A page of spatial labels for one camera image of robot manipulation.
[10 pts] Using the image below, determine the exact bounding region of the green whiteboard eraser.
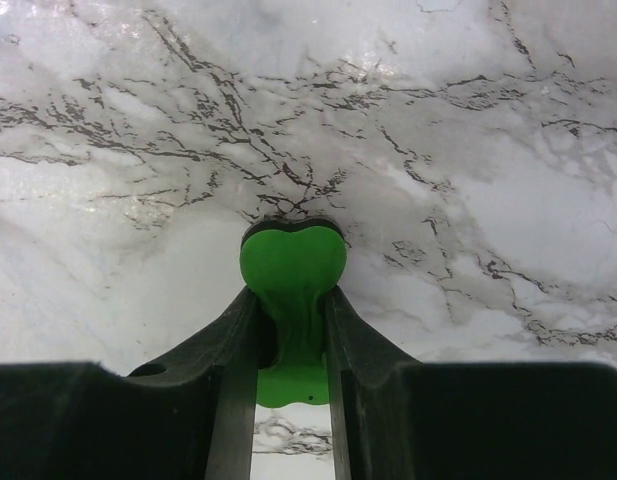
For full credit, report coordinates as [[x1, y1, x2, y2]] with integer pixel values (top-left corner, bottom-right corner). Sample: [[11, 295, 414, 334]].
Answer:
[[239, 217, 347, 409]]

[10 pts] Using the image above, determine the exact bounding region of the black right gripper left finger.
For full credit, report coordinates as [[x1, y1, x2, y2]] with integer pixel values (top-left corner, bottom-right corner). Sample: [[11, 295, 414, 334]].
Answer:
[[0, 290, 259, 479]]

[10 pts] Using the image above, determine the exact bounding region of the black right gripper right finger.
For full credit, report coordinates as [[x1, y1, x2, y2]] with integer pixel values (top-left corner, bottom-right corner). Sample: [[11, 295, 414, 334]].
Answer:
[[324, 289, 617, 479]]

